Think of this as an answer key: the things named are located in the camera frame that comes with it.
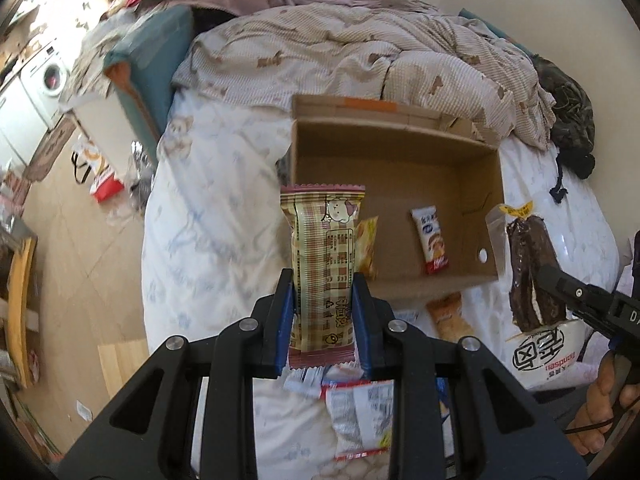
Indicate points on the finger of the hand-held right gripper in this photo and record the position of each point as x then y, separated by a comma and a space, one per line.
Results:
575, 295

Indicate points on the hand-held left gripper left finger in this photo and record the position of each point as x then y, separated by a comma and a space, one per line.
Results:
284, 320

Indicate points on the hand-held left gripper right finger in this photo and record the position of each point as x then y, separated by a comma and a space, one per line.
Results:
361, 325

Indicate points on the chocolate bar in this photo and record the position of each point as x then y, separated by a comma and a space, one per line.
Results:
525, 260

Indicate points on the plaid beige snack packet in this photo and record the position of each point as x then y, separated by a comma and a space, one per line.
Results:
320, 260

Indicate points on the white instant noodle bowl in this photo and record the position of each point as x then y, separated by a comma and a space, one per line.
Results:
547, 360

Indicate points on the yellow snack packet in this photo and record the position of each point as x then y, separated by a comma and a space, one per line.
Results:
369, 247

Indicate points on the orange snack packet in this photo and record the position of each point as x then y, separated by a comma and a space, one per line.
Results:
450, 320

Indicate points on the white clear packet red edge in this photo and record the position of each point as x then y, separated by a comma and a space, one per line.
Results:
357, 415

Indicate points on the small white red snack packet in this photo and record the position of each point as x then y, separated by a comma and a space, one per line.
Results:
432, 242

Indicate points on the blue white snack packet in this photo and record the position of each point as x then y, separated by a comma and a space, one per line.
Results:
442, 400

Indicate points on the cardboard box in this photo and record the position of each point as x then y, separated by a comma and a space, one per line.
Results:
400, 170

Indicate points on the person's right hand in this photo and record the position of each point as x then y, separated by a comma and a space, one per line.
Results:
595, 420

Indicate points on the dark camouflage garment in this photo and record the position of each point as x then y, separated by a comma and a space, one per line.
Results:
567, 110

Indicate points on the silver foil bag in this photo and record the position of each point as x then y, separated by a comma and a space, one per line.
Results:
142, 167

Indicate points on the white paper scrap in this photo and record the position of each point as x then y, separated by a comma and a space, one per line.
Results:
85, 410

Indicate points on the red white shopping bag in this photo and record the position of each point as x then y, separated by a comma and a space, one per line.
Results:
102, 175

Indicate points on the yellow wooden rack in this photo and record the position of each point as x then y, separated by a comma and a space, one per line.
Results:
20, 310

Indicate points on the white box table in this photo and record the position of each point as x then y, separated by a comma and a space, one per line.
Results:
107, 120

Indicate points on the beige checked quilt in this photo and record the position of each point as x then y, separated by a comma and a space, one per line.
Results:
350, 50

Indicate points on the brown floor rug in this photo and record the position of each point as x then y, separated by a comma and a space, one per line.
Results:
50, 147

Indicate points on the teal orange mattress pad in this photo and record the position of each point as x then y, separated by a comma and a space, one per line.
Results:
150, 60

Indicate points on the white kitchen cabinet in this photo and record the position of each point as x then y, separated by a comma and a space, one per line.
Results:
17, 125

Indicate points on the white washing machine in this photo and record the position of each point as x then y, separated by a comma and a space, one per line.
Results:
50, 77

